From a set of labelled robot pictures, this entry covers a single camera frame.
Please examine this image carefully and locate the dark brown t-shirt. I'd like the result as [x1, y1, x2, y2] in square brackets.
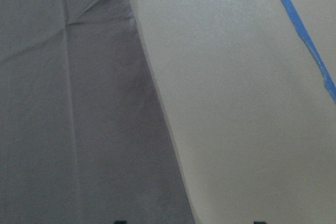
[1, 0, 194, 223]

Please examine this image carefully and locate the brown paper table cover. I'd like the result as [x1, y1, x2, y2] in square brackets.
[130, 0, 335, 223]

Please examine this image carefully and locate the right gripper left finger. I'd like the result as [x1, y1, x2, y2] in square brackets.
[113, 220, 127, 224]

